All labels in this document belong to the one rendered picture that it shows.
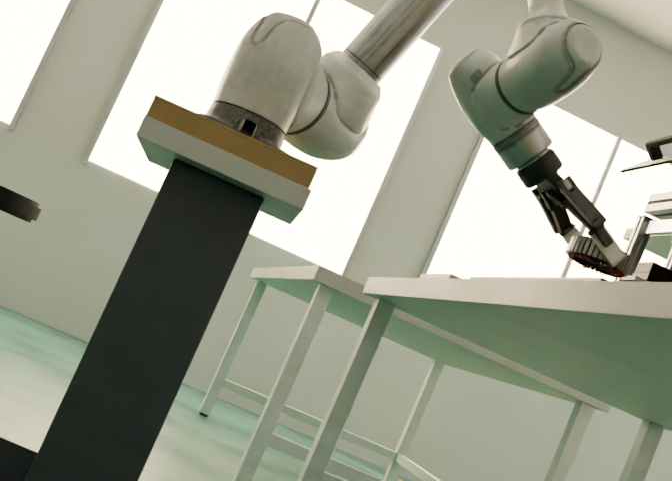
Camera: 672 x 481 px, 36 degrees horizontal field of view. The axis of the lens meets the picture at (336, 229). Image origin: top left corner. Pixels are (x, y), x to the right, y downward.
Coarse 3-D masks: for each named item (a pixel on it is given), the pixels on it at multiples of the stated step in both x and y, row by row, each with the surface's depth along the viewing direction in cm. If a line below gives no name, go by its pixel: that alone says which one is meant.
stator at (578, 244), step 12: (576, 240) 179; (588, 240) 177; (576, 252) 178; (588, 252) 176; (600, 252) 175; (624, 252) 177; (588, 264) 184; (600, 264) 181; (624, 264) 176; (612, 276) 183; (624, 276) 180
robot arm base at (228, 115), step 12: (216, 108) 194; (228, 108) 192; (240, 108) 192; (216, 120) 189; (228, 120) 191; (240, 120) 190; (252, 120) 191; (264, 120) 192; (240, 132) 187; (252, 132) 190; (264, 132) 192; (276, 132) 194; (276, 144) 195
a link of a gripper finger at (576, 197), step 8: (568, 176) 174; (560, 184) 173; (568, 192) 173; (576, 192) 173; (568, 200) 174; (576, 200) 173; (584, 200) 173; (576, 208) 173; (584, 208) 172; (592, 208) 172; (584, 216) 172; (592, 216) 172; (600, 216) 172; (592, 224) 172
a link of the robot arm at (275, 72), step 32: (256, 32) 196; (288, 32) 195; (256, 64) 192; (288, 64) 193; (320, 64) 201; (224, 96) 194; (256, 96) 192; (288, 96) 194; (320, 96) 202; (288, 128) 199
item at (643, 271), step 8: (640, 264) 210; (648, 264) 207; (656, 264) 205; (640, 272) 208; (648, 272) 205; (656, 272) 205; (664, 272) 206; (624, 280) 209; (632, 280) 206; (640, 280) 205; (648, 280) 205; (656, 280) 205; (664, 280) 205
